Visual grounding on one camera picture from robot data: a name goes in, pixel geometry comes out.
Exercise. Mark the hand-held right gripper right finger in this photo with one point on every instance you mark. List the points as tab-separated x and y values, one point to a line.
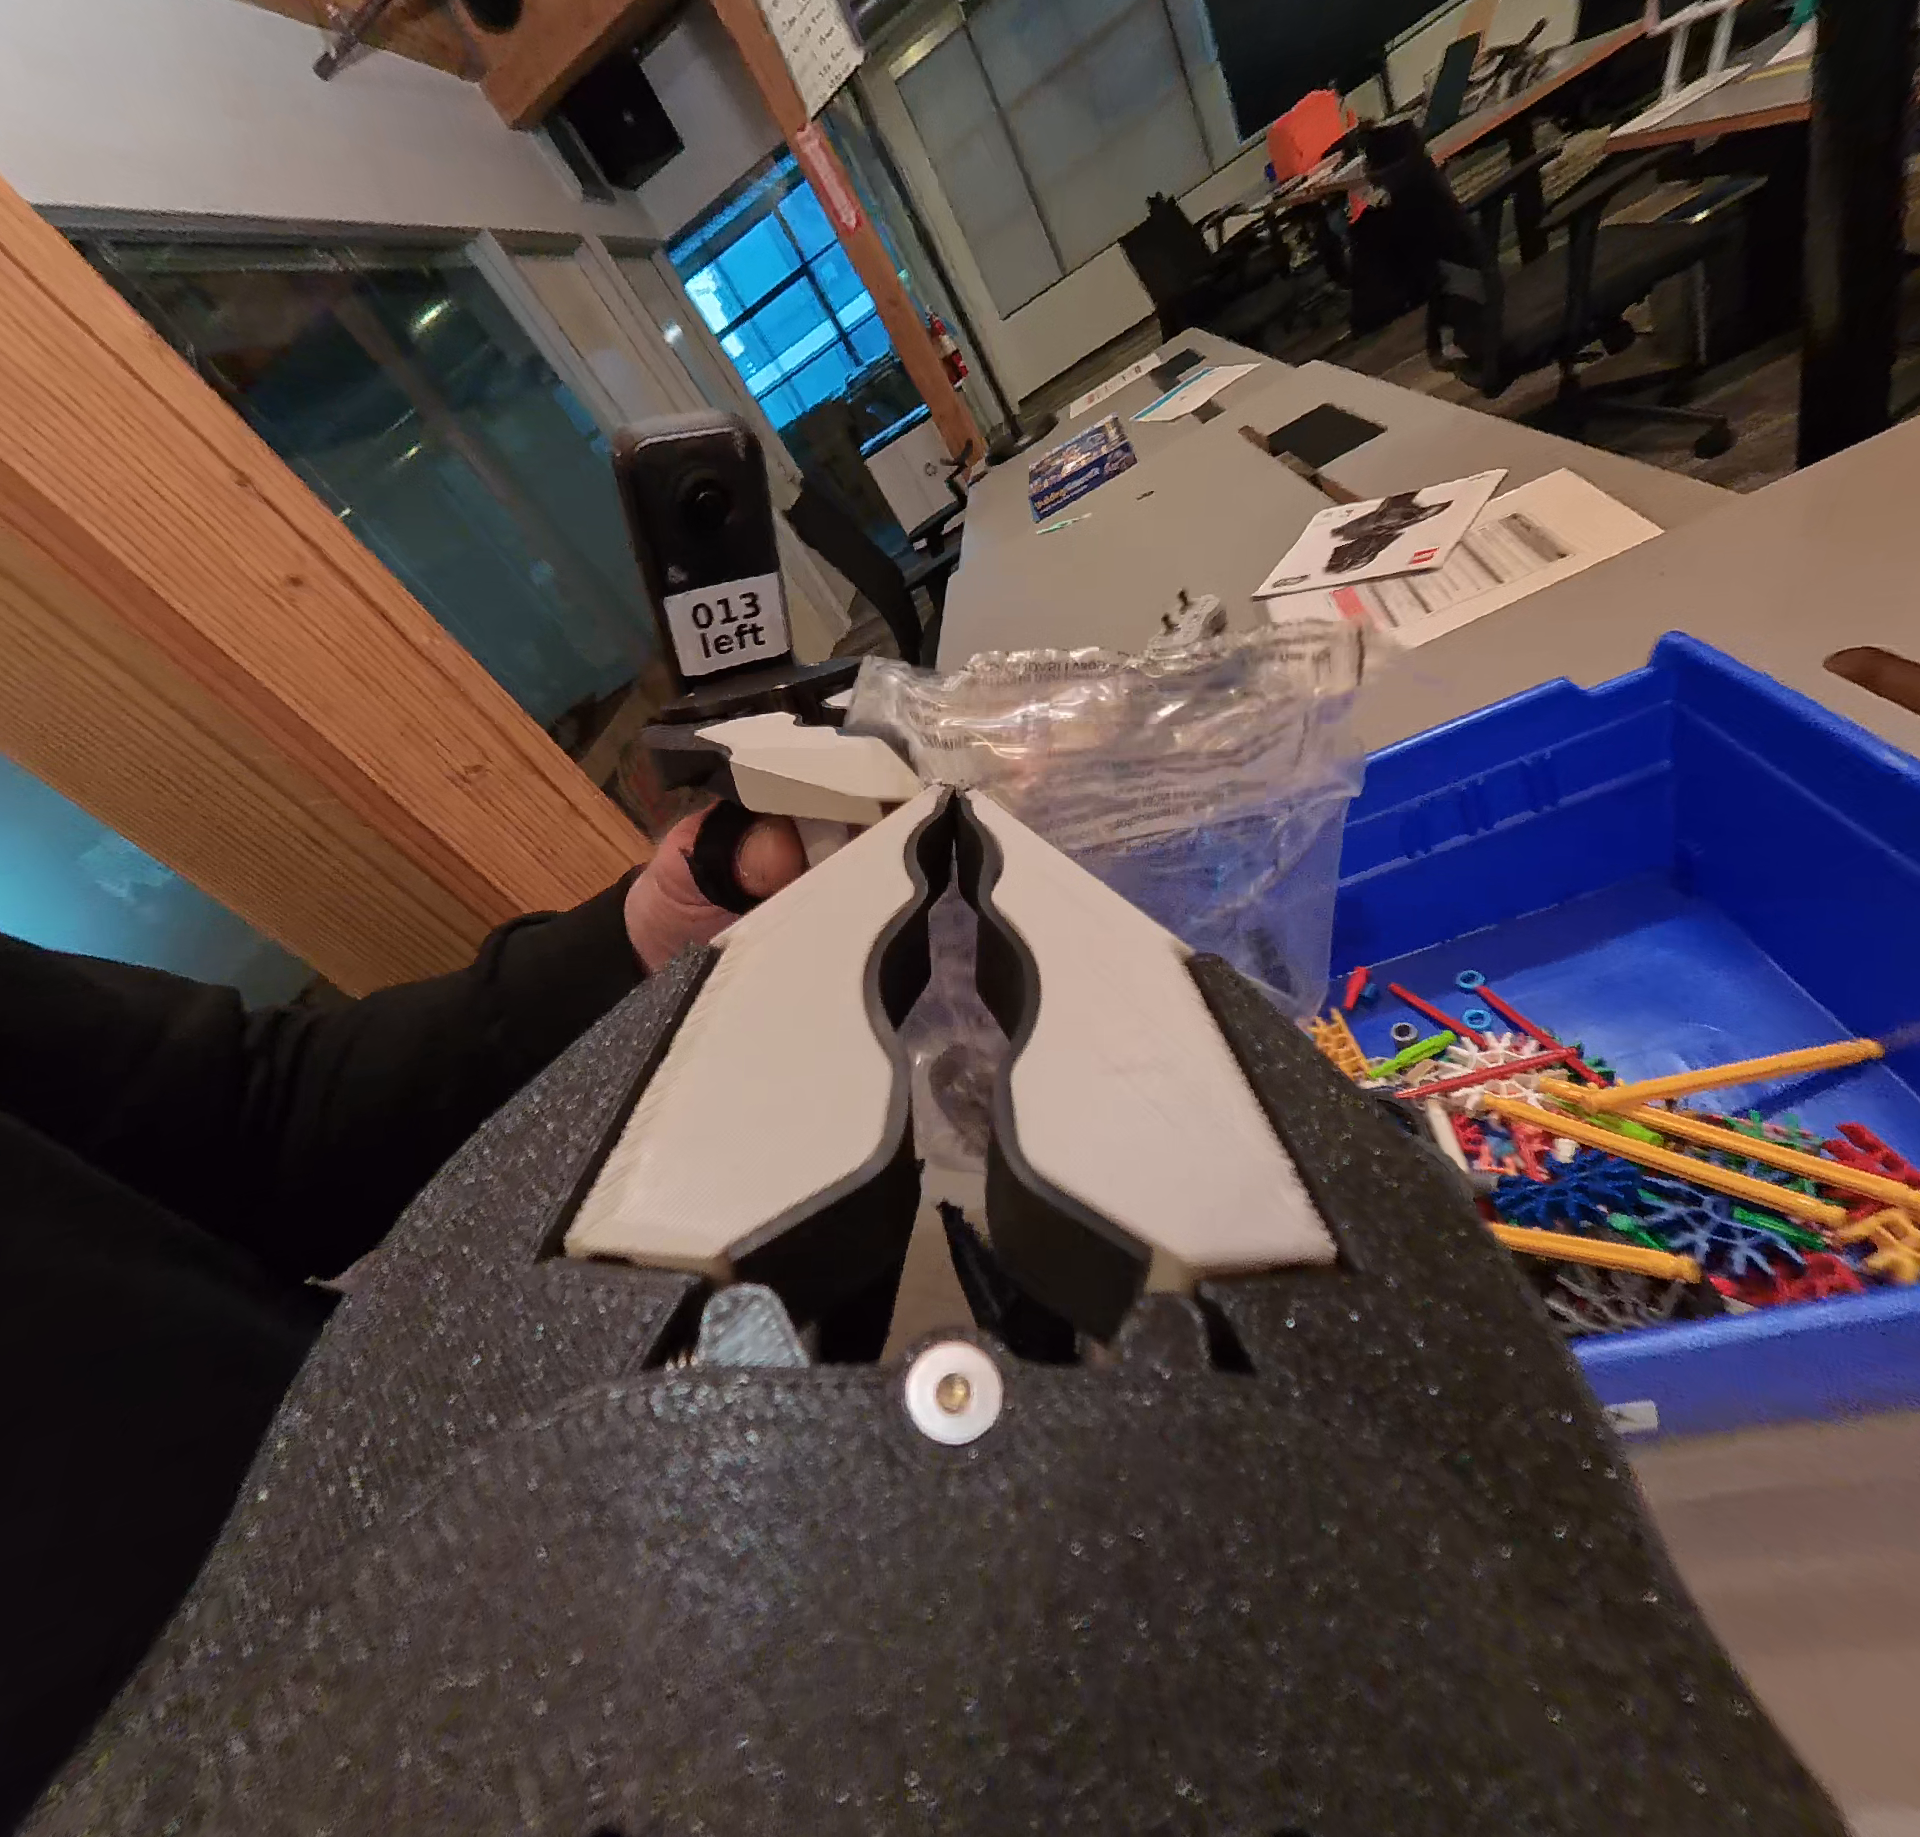
1156	1103

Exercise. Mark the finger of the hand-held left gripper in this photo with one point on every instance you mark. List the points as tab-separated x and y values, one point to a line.
817	786
781	729

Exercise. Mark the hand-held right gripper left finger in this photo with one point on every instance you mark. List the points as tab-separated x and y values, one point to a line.
752	1103

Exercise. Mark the clear bag with wheels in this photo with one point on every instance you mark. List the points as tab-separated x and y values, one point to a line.
1172	773

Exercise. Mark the blue plastic bin with sticker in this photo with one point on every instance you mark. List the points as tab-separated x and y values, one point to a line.
1577	847

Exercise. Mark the person's left hand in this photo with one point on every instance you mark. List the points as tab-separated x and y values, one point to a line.
677	907

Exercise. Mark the black office chair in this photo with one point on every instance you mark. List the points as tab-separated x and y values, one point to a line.
1577	263
872	533

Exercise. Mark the red fire extinguisher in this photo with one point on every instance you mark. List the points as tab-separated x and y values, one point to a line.
946	347

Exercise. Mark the blue printed box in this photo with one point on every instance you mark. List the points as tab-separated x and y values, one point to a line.
1082	465

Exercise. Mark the small grey device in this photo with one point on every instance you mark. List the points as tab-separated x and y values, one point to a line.
1192	619

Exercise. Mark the white paper sheet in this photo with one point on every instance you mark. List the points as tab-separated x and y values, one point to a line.
1192	390
1102	399

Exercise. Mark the pile of loose colourful connectors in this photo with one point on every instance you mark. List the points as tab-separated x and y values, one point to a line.
1622	1193

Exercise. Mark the wooden partition panel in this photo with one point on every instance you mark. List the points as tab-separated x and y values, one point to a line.
226	592

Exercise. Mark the white hanging notice sheet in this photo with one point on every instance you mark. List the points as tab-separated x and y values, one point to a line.
803	6

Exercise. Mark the white booklet with black picture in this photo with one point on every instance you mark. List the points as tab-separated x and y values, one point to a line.
1382	533

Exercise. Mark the white sheet with red label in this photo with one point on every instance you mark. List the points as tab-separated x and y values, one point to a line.
1531	541

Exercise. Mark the person's dark sweater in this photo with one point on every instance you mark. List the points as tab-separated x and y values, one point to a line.
122	1417

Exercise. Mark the black metal pole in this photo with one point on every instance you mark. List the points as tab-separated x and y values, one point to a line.
1861	216

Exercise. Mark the black wall speaker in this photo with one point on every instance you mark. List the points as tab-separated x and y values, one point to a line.
623	120

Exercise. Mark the black wall screen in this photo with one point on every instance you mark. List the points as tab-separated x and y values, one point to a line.
1322	22

